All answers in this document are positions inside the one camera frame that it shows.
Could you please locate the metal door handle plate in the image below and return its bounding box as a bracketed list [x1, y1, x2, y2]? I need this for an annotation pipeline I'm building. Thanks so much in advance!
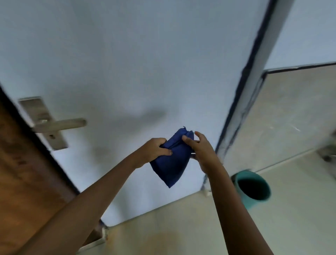
[18, 96, 68, 151]

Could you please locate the metal door handle lever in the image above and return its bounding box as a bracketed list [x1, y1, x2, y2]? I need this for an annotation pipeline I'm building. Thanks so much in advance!
[32, 118, 87, 133]

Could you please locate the teal plastic bucket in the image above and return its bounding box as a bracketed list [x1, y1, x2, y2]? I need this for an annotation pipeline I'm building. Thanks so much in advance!
[231, 170, 271, 211]

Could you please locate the person's left hand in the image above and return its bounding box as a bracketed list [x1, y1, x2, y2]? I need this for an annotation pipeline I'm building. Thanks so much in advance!
[132, 138, 173, 169]

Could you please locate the blue cloth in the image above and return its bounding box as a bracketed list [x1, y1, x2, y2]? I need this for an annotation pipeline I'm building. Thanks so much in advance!
[149, 126, 195, 189]

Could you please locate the person's right forearm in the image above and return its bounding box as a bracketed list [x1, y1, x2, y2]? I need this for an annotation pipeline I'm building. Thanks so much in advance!
[204, 166, 275, 255]

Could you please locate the white door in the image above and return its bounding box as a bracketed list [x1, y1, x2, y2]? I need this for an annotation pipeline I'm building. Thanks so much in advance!
[0, 0, 271, 228]

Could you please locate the person's left forearm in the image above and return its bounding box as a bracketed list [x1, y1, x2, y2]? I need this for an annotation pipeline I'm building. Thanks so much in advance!
[16, 155, 139, 255]

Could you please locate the white door frame post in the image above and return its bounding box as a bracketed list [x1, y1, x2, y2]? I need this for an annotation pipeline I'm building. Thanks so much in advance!
[215, 0, 290, 158]

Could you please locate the person's right hand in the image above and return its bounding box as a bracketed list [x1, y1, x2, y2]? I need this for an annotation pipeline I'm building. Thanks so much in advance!
[182, 131, 224, 175]

